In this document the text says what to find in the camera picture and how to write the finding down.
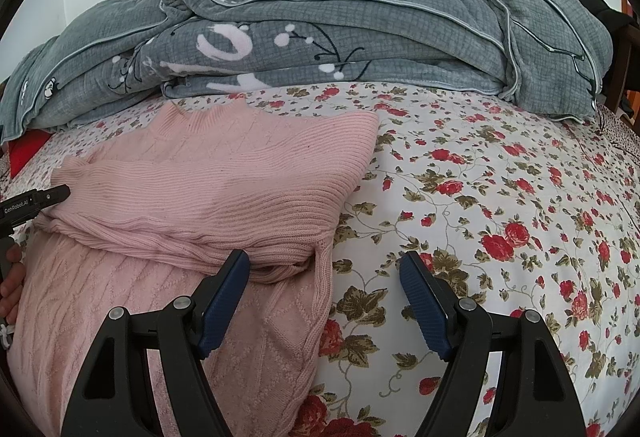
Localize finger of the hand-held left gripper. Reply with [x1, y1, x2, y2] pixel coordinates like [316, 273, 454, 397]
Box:
[29, 184, 72, 209]

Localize pink knit sweater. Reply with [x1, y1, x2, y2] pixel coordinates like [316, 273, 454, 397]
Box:
[7, 104, 379, 437]

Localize person's left hand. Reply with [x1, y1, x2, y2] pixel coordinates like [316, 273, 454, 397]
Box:
[0, 244, 24, 324]

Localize dark cloth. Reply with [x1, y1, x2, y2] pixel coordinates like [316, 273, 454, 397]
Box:
[570, 0, 636, 50]

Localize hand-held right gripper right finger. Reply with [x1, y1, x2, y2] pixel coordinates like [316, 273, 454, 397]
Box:
[399, 251, 586, 437]

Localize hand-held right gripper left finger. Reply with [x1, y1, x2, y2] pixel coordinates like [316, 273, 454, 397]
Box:
[62, 249, 251, 437]

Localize wooden bed rail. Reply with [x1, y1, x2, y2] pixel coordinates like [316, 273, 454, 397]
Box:
[606, 0, 640, 130]

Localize floral bed sheet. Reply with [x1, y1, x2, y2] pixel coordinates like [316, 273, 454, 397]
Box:
[0, 84, 640, 437]

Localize red cloth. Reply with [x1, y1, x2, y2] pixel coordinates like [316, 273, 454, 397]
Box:
[7, 130, 51, 179]

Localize grey printed blanket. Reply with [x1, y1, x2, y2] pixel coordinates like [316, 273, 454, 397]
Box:
[0, 0, 615, 145]

